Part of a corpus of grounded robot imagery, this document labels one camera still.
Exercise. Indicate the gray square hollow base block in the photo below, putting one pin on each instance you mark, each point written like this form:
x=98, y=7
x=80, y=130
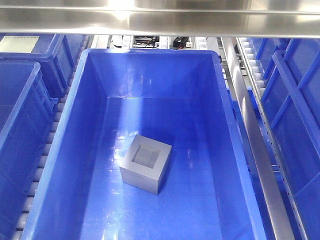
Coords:
x=145, y=163

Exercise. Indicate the large blue target bin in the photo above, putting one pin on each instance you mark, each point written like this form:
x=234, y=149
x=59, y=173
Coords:
x=178, y=97

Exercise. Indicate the blue bin left far labelled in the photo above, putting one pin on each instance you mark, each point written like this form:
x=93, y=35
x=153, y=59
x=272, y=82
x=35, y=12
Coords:
x=56, y=53

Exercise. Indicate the blue bin left near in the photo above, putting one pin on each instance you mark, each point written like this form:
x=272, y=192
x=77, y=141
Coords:
x=26, y=115

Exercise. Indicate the blue bin right side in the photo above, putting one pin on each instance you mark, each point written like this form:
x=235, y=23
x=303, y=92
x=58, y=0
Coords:
x=291, y=102

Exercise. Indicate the black power adapter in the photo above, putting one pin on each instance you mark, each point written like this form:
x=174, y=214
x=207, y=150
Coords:
x=181, y=42

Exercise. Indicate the steel shelf front beam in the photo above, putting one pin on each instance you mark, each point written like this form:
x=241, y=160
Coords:
x=209, y=18

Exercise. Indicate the steel divider rail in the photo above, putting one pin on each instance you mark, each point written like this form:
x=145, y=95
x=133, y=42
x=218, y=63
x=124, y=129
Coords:
x=272, y=196

